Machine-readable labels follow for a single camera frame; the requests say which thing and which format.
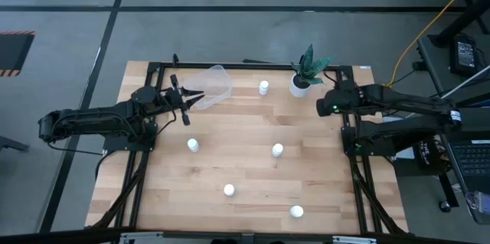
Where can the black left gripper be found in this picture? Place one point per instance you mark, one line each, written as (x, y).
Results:
(170, 98)

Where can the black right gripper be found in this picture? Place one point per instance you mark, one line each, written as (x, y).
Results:
(330, 104)

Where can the clear plastic basket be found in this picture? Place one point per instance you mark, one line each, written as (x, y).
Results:
(214, 83)

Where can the white pill bottle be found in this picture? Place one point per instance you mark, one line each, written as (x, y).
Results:
(263, 88)
(296, 211)
(229, 190)
(193, 145)
(277, 150)

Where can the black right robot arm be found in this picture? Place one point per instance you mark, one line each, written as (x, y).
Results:
(402, 100)

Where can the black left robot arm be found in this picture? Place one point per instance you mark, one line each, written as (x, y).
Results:
(95, 119)

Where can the snake plant in white pot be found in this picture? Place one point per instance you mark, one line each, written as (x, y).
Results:
(298, 89)

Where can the small white sticker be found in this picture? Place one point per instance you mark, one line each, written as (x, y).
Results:
(365, 67)

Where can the black bag with white print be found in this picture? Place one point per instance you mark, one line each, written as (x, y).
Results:
(425, 154)

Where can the black side desk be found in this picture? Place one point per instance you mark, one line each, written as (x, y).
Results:
(440, 68)

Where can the black box with label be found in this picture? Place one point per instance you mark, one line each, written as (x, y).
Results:
(465, 54)

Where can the black desk leg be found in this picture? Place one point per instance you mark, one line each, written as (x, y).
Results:
(448, 190)

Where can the black laptop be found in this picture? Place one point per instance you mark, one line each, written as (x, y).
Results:
(472, 160)

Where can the black stand base legs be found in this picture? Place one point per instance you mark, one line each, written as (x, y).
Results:
(459, 22)

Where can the black caster wheel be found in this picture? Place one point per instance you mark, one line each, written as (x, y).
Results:
(445, 206)

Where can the black crossbar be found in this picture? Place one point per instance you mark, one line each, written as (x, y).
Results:
(76, 236)

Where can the clear plastic pouch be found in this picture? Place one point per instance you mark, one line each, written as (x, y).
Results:
(480, 207)

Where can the black mat with hazard stripes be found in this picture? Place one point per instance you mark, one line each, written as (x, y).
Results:
(13, 51)

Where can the grey stand foot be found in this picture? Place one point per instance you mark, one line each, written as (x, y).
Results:
(11, 144)

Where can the black frame post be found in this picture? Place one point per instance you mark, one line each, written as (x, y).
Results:
(175, 59)

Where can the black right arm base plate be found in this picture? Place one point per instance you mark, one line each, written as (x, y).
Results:
(347, 151)

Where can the black aluminium table frame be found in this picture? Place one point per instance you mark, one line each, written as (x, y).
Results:
(249, 65)

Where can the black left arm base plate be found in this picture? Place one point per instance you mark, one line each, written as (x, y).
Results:
(126, 146)

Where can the silver bracket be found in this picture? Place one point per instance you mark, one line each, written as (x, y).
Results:
(141, 238)
(354, 240)

